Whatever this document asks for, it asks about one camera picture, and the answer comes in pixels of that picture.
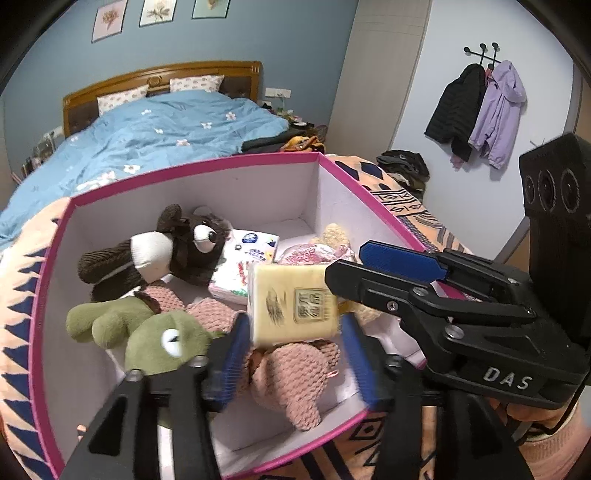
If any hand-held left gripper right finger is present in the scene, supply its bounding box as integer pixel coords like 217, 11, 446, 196
339, 314, 532, 480

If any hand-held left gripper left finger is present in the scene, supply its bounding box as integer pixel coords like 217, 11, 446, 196
60, 314, 252, 480

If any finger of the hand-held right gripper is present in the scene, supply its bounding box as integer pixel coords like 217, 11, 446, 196
359, 240, 525, 301
324, 260, 539, 331

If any cream teddy bear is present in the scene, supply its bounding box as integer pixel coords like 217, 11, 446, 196
310, 223, 384, 326

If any pink patterned pouch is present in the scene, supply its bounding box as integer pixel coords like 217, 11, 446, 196
277, 244, 365, 266

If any pink crocheted plush toy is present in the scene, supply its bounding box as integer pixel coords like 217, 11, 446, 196
134, 285, 342, 432

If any green plush frog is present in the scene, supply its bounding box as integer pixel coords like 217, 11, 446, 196
65, 295, 220, 374

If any yellow tissue pack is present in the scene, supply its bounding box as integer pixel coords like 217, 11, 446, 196
247, 262, 340, 348

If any pink flower tissue packet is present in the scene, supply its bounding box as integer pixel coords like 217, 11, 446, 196
208, 228, 281, 303

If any brown plush bear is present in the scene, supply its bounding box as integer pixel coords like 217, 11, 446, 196
78, 204, 234, 303

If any pink cardboard box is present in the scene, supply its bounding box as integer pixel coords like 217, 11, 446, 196
34, 151, 455, 478

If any person's right forearm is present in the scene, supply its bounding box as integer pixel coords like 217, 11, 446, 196
517, 406, 591, 480

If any person's right hand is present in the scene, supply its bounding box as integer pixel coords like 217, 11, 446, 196
487, 398, 571, 437

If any pile of dark clothes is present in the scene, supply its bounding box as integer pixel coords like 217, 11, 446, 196
376, 150, 431, 201

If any yellow brown cloth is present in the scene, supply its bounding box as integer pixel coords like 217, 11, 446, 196
281, 134, 326, 153

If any black puffer jacket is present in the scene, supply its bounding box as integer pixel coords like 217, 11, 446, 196
425, 64, 488, 162

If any wooden nightstand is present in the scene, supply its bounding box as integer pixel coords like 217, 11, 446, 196
277, 111, 328, 139

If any purple jacket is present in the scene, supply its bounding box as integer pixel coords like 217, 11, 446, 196
468, 60, 528, 171

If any black cloth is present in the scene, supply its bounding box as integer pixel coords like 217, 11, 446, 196
241, 134, 291, 155

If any beige wardrobe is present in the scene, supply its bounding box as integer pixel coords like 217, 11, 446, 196
323, 0, 432, 160

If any orange patterned blanket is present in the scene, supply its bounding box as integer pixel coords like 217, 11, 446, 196
0, 154, 472, 480

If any blue floral duvet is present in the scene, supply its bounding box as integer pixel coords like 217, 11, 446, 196
0, 89, 291, 250

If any white patterned pillow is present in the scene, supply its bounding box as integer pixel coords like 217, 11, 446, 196
97, 87, 149, 116
170, 75, 225, 93

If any bedside table with bottles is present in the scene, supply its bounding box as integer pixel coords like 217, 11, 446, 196
25, 127, 65, 171

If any wooden bed headboard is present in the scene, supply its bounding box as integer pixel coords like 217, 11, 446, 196
62, 61, 264, 139

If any framed flower picture teal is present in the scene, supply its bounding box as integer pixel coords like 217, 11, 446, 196
191, 0, 232, 19

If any framed flower picture white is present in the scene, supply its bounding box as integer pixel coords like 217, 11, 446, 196
139, 0, 178, 27

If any framed flower picture pink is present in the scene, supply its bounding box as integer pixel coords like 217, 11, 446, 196
91, 0, 129, 43

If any black wall coat rack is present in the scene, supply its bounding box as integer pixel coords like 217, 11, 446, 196
463, 42, 502, 70

